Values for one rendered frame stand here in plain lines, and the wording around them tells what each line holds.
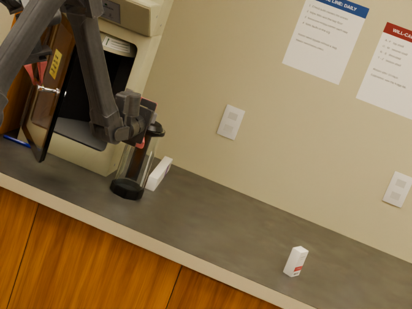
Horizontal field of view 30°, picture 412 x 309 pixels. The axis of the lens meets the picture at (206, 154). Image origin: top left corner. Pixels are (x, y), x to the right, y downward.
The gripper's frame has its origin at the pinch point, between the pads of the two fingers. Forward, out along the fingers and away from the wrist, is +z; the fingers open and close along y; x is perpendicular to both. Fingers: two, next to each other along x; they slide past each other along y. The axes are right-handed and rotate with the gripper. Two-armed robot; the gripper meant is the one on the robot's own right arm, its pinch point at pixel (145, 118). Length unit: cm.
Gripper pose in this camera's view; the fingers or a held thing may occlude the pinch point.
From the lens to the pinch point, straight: 225.1
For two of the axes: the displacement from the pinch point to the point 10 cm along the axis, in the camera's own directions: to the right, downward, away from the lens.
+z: 2.2, -2.0, 9.5
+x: -9.2, -3.7, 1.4
